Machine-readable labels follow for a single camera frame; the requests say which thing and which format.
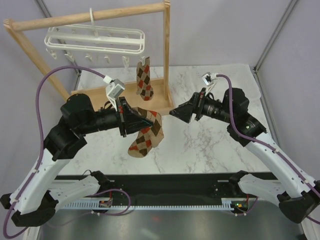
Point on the white cable duct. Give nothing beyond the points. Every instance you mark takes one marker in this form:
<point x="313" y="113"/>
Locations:
<point x="100" y="204"/>

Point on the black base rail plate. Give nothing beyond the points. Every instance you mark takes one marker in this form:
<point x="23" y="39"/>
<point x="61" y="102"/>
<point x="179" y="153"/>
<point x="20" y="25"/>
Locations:
<point x="209" y="188"/>

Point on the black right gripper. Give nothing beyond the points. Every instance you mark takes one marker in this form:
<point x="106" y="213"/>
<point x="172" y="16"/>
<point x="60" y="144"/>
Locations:
<point x="185" y="111"/>

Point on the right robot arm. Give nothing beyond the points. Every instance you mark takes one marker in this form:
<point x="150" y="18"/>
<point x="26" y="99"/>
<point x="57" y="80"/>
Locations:
<point x="295" y="192"/>

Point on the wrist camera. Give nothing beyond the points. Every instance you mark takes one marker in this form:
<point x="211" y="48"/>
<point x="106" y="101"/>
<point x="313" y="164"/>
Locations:
<point x="210" y="80"/>
<point x="113" y="90"/>

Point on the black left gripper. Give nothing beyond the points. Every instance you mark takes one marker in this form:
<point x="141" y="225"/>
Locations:
<point x="129" y="119"/>

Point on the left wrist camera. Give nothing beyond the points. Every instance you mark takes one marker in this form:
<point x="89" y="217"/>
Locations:
<point x="113" y="90"/>

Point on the argyle sock beige orange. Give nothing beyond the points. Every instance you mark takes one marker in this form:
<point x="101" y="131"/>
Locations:
<point x="143" y="80"/>

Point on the white perforated plastic basket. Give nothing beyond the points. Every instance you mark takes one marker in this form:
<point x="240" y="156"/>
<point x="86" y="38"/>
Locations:
<point x="239" y="74"/>

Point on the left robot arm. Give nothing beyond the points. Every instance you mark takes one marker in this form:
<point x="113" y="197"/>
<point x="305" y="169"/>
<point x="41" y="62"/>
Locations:
<point x="33" y="202"/>

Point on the wooden hanger stand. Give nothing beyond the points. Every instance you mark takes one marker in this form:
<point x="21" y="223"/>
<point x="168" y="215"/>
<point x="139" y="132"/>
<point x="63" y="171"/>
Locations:
<point x="162" y="102"/>

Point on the white plastic clip hanger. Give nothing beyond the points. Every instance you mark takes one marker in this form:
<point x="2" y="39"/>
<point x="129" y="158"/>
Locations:
<point x="95" y="40"/>

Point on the aluminium frame post right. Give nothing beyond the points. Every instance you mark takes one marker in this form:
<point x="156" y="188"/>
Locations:
<point x="275" y="34"/>

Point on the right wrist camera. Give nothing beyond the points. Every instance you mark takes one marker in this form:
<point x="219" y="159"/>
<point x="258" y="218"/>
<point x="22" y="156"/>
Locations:
<point x="210" y="80"/>

